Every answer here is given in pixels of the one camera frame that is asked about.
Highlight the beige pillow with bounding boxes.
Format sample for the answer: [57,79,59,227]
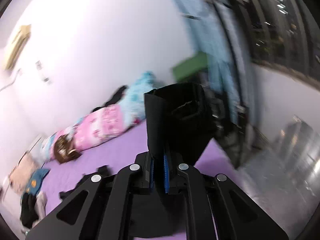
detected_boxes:
[9,152,40,194]

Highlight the black garment on quilt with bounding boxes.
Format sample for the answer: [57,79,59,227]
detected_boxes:
[91,85,128,113]

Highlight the grey knit sweater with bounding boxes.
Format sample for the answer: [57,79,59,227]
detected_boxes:
[35,191,47,220]

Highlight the blue cushion orange patches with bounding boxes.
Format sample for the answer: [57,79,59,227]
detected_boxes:
[25,168,50,196]

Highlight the black jacket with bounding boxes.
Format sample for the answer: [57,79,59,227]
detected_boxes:
[58,81,217,239]

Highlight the light blue curtain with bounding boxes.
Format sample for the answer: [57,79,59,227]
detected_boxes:
[174,0,240,124]

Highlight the brown printed garment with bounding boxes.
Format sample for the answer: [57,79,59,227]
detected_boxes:
[53,135,81,164]

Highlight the purple bed sheet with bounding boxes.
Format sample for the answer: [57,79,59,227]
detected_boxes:
[41,121,242,214]

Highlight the floral rolled quilt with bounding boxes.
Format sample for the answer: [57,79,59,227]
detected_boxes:
[40,72,156,162]

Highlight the black folded clothes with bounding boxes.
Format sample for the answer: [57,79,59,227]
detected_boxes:
[20,193,39,229]

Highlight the green cloth on stand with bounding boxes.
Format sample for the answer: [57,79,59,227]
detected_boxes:
[172,52,208,82]

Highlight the metal window railing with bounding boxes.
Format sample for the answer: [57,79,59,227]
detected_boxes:
[205,0,319,89]

